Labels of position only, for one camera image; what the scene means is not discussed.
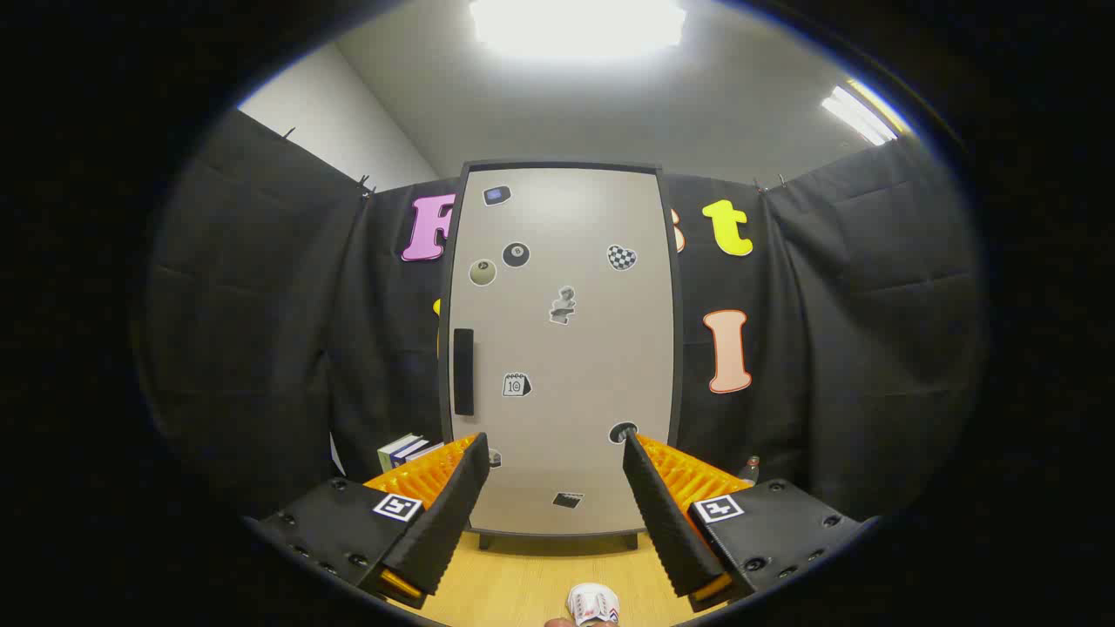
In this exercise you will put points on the green book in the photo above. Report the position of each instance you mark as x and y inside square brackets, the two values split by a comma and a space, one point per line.
[387, 455]

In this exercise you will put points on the beige shoe cabinet door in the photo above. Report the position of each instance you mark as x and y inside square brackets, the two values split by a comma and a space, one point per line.
[592, 383]

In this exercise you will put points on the dark grey shoe cabinet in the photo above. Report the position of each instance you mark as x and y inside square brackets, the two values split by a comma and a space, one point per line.
[672, 348]

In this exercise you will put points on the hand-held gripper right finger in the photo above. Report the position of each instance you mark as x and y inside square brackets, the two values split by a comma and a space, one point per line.
[666, 522]

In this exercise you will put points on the small glass bottle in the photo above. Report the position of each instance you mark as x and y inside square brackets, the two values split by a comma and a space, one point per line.
[750, 470]

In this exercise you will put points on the large ceiling light panel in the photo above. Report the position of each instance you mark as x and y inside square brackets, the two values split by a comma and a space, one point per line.
[575, 22]

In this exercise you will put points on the dark blue book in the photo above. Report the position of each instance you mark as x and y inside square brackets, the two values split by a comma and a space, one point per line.
[409, 449]

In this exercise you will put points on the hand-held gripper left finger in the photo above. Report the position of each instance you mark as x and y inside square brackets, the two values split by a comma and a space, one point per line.
[449, 514]

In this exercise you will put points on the white canvas shoe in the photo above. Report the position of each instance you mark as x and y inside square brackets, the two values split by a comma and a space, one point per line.
[592, 603]

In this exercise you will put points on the long ceiling light tube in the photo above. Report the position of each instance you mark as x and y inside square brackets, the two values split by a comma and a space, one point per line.
[861, 113]

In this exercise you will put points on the black backdrop cloth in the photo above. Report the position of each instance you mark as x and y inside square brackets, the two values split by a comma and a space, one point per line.
[261, 305]

